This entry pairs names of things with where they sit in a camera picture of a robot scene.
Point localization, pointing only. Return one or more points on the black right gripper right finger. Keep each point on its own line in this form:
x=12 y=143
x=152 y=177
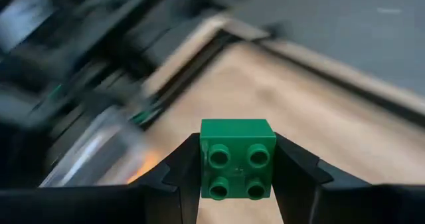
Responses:
x=348 y=205

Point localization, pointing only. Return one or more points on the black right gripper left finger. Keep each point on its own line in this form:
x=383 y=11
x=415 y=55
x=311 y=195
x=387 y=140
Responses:
x=99 y=205

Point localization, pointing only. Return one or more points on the clear plastic bin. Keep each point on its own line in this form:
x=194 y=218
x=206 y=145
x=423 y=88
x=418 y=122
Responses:
x=93 y=151

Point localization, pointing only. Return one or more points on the small green toy block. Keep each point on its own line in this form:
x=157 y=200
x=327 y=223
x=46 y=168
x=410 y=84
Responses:
x=237 y=157

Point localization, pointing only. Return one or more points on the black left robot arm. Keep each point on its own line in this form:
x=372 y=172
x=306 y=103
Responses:
x=66 y=44

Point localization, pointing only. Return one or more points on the black metal table frame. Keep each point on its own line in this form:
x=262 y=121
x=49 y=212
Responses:
x=332 y=74

